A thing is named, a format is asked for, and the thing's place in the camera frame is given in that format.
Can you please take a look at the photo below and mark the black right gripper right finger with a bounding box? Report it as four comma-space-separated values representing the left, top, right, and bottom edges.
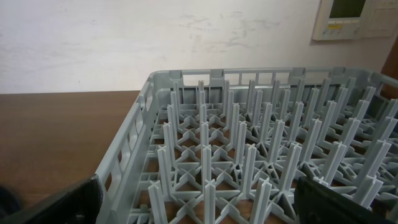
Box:
294, 177, 393, 224

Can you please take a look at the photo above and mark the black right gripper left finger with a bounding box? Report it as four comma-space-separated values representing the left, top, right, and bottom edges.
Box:
1, 174, 103, 224

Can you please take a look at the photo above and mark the grey dishwasher rack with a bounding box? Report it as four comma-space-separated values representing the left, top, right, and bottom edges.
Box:
96, 67, 397, 223

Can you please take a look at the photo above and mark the white wall control panel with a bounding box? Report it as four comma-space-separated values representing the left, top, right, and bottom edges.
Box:
312, 0, 397, 41

